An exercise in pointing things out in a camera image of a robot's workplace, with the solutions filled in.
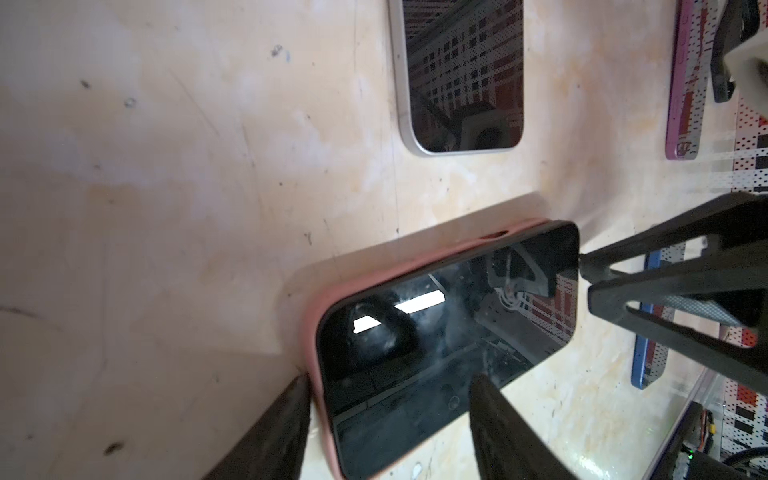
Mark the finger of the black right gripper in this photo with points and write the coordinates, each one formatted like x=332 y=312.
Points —
x=651 y=304
x=733 y=219

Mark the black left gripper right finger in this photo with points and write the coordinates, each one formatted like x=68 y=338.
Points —
x=505 y=446

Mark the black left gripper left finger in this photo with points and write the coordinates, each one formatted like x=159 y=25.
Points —
x=274 y=447

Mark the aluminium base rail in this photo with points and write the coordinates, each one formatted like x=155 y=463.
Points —
x=720 y=434

